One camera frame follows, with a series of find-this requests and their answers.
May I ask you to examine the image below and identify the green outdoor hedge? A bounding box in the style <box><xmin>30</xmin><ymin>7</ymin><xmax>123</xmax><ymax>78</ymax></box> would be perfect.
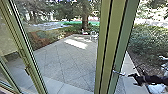
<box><xmin>128</xmin><ymin>24</ymin><xmax>168</xmax><ymax>58</ymax></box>

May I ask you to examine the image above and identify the brown tree trunk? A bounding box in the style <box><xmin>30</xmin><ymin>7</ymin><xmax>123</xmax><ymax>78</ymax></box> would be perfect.
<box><xmin>81</xmin><ymin>9</ymin><xmax>90</xmax><ymax>32</ymax></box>

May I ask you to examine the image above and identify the low green shrub bed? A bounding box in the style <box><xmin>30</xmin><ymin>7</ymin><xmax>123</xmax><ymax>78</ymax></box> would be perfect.
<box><xmin>28</xmin><ymin>25</ymin><xmax>83</xmax><ymax>51</ymax></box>

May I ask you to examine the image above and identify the green window frame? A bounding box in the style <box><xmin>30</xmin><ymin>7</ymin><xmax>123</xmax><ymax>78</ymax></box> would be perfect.
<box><xmin>0</xmin><ymin>0</ymin><xmax>113</xmax><ymax>94</ymax></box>

